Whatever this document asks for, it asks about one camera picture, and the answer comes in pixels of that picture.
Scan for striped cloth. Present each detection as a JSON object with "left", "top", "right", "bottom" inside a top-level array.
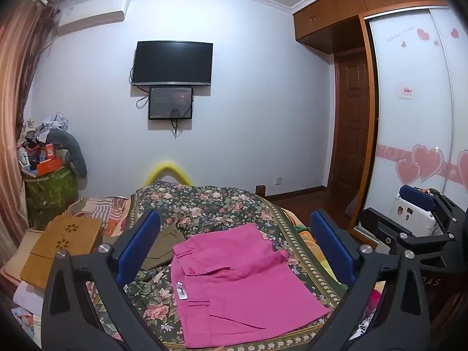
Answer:
[{"left": 60, "top": 195, "right": 130, "bottom": 236}]

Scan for wooden overhead cabinet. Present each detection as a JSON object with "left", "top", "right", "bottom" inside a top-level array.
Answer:
[{"left": 292, "top": 0, "right": 448, "bottom": 42}]

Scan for grey pillow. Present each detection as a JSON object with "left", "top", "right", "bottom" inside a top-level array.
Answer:
[{"left": 46, "top": 129, "right": 88, "bottom": 178}]

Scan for beige cushion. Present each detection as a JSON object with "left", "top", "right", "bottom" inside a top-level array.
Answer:
[{"left": 2, "top": 228, "right": 46, "bottom": 282}]

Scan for black wall television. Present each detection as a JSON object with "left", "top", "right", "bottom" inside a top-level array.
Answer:
[{"left": 132, "top": 41, "right": 214, "bottom": 87}]

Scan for white heart-print wardrobe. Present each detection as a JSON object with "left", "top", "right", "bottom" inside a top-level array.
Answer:
[{"left": 358, "top": 5, "right": 468, "bottom": 235}]

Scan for pink striped curtain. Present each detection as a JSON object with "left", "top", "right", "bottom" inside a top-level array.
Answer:
[{"left": 0, "top": 0, "right": 59, "bottom": 264}]

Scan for green patterned laundry basket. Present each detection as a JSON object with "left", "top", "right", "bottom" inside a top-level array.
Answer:
[{"left": 22, "top": 166, "right": 79, "bottom": 220}]

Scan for orange box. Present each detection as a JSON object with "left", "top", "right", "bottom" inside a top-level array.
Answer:
[{"left": 37, "top": 157, "right": 63, "bottom": 175}]

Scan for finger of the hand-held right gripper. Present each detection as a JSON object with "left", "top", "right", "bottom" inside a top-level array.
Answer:
[
  {"left": 356, "top": 207, "right": 454, "bottom": 254},
  {"left": 398, "top": 185, "right": 462, "bottom": 225}
]

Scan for wooden folding lap table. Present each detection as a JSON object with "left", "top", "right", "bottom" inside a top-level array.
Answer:
[{"left": 20, "top": 214, "right": 104, "bottom": 289}]

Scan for pile of light clothes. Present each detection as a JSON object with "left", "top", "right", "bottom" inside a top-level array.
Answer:
[{"left": 18, "top": 111, "right": 70, "bottom": 147}]

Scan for brown wooden door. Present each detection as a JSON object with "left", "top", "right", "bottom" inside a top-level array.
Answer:
[{"left": 331, "top": 49, "right": 371, "bottom": 198}]

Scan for black television cable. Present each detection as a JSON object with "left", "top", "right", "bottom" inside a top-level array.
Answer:
[
  {"left": 170, "top": 93, "right": 194, "bottom": 140},
  {"left": 128, "top": 66, "right": 151, "bottom": 109}
]

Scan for white folded cloth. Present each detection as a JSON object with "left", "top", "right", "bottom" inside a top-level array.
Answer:
[{"left": 13, "top": 280, "right": 44, "bottom": 317}]

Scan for olive green garment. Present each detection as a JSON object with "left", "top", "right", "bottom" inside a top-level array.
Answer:
[{"left": 141, "top": 225, "right": 187, "bottom": 271}]

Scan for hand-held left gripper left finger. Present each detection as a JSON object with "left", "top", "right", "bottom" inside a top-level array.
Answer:
[{"left": 41, "top": 209, "right": 163, "bottom": 351}]

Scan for white appliance with stickers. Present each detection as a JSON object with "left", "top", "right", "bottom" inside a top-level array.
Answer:
[{"left": 388, "top": 190, "right": 439, "bottom": 238}]

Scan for yellow foam tube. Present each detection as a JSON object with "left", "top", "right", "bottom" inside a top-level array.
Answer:
[{"left": 144, "top": 160, "right": 194, "bottom": 187}]

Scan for small black framed screen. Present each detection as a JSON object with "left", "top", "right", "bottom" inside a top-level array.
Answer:
[{"left": 148, "top": 86, "right": 194, "bottom": 121}]

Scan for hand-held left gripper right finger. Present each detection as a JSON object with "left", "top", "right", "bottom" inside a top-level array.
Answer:
[{"left": 307, "top": 209, "right": 431, "bottom": 351}]

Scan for white air conditioner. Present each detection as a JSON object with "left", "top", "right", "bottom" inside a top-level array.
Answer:
[{"left": 56, "top": 0, "right": 131, "bottom": 37}]

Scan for dark floral bedspread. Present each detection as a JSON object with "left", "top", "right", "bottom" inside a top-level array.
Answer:
[{"left": 88, "top": 181, "right": 352, "bottom": 351}]

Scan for pink pants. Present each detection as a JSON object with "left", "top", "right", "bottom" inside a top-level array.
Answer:
[{"left": 171, "top": 223, "right": 331, "bottom": 350}]

